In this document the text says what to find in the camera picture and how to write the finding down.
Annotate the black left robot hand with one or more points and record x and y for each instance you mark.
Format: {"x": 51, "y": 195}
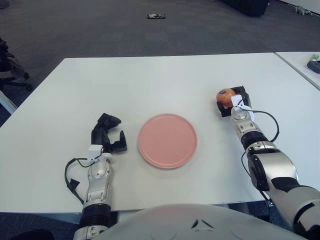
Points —
{"x": 98, "y": 133}

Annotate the small black floor object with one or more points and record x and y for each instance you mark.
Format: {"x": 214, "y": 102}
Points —
{"x": 156, "y": 16}

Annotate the large black box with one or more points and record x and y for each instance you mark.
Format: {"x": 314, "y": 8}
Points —
{"x": 247, "y": 7}

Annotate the white furniture leg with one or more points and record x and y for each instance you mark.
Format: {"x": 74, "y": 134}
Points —
{"x": 7, "y": 101}

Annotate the red yellow apple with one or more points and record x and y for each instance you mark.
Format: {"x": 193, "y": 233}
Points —
{"x": 223, "y": 97}

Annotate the grey robot torso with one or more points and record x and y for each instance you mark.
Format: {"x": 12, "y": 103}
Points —
{"x": 175, "y": 222}

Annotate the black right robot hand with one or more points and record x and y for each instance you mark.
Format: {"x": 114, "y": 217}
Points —
{"x": 245, "y": 97}

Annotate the green packet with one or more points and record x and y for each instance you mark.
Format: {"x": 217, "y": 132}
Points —
{"x": 315, "y": 57}

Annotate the black handheld device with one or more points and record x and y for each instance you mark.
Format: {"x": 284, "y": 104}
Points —
{"x": 314, "y": 66}

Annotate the small grey floor toy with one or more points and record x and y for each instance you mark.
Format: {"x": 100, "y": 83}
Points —
{"x": 302, "y": 10}

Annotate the pink round plate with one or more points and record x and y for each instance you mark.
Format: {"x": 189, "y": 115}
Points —
{"x": 167, "y": 140}

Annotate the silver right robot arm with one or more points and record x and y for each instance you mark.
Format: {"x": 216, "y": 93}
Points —
{"x": 275, "y": 165}

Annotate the black office chair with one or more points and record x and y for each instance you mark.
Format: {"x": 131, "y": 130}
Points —
{"x": 8, "y": 62}

